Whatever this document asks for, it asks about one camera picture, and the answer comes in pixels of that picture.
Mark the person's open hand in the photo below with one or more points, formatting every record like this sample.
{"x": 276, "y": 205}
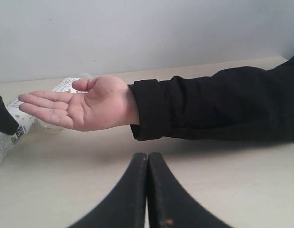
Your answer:
{"x": 101, "y": 103}

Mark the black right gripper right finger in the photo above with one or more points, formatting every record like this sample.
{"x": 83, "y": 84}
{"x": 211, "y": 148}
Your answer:
{"x": 169, "y": 204}

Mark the clear bottle white blue label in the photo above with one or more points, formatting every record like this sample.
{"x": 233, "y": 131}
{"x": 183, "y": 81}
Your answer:
{"x": 25, "y": 121}

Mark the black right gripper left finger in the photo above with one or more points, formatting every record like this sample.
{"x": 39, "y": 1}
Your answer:
{"x": 125, "y": 205}

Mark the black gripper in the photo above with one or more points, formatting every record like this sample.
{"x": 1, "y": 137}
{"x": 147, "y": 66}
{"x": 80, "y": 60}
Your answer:
{"x": 8, "y": 125}

